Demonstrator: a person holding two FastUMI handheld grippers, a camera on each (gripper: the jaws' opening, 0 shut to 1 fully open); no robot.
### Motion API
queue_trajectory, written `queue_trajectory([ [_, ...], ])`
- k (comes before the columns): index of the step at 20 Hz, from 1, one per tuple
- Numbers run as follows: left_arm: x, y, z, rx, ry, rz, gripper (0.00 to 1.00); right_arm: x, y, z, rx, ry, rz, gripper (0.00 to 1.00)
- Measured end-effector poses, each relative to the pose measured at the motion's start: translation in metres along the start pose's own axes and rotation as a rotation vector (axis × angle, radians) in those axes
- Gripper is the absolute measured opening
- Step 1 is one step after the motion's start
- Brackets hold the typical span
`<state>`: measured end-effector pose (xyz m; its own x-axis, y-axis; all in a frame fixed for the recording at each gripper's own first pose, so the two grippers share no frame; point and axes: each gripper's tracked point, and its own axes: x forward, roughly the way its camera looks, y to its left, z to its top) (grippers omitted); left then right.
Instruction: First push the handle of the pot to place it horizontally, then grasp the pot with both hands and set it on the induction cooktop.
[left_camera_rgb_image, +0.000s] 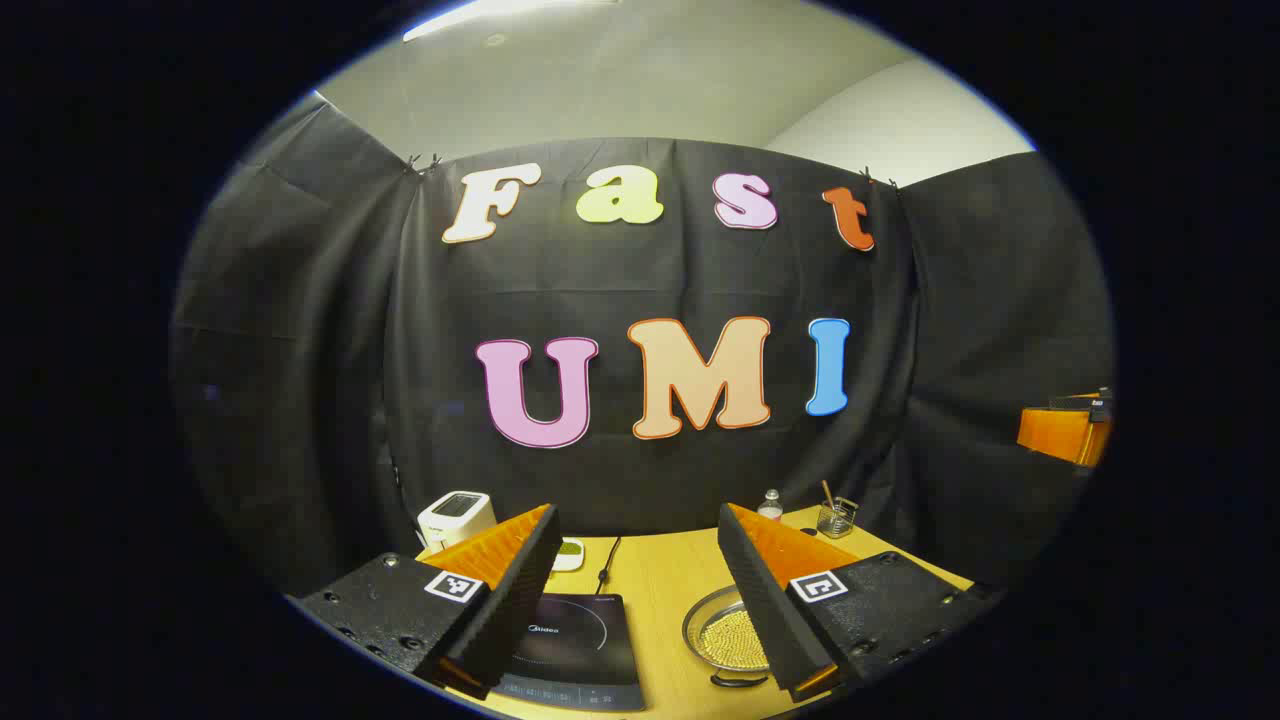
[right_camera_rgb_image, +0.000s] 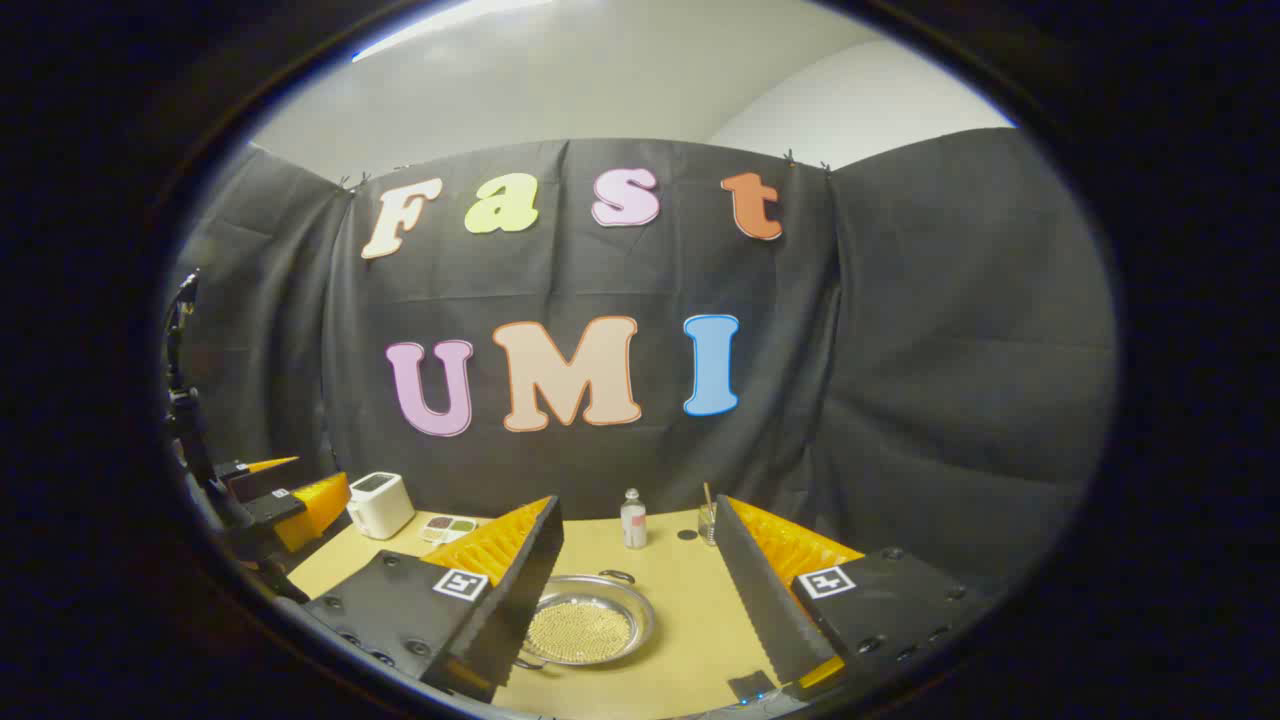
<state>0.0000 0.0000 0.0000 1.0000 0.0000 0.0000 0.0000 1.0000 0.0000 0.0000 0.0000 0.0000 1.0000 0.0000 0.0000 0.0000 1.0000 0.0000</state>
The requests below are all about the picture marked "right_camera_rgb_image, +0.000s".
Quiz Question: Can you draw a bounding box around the steel pot with black handles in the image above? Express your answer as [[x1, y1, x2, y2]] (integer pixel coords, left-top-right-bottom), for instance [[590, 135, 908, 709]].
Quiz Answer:
[[515, 569, 658, 671]]

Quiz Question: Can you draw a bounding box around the white toaster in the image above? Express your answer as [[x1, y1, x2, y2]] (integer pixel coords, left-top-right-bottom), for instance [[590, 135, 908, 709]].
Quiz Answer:
[[346, 471, 416, 541]]

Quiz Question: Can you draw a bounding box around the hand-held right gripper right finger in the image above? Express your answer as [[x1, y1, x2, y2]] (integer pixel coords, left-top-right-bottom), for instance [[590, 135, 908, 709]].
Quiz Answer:
[[713, 495, 986, 693]]

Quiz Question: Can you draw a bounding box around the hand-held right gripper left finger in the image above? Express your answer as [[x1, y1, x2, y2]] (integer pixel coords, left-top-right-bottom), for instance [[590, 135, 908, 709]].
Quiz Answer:
[[303, 495, 564, 703]]

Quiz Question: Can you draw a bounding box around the pile of yellow soybeans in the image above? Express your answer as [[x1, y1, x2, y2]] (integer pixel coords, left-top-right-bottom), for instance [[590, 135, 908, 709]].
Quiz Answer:
[[527, 600, 633, 664]]

